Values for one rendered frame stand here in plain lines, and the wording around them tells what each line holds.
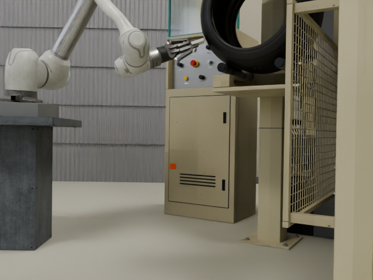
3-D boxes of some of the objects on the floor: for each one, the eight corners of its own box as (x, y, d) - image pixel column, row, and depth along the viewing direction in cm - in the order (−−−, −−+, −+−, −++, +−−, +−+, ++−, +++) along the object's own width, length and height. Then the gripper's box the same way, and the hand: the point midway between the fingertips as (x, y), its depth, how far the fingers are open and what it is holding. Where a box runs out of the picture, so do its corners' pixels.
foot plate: (257, 231, 237) (257, 228, 237) (302, 238, 224) (302, 234, 224) (240, 241, 214) (240, 238, 214) (288, 249, 201) (289, 245, 201)
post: (264, 235, 228) (272, -203, 224) (287, 239, 221) (296, -214, 217) (256, 240, 217) (264, -221, 213) (280, 244, 210) (289, -232, 206)
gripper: (152, 48, 190) (196, 34, 196) (163, 71, 187) (208, 55, 193) (153, 39, 183) (199, 25, 189) (164, 63, 180) (211, 47, 186)
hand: (197, 42), depth 190 cm, fingers closed
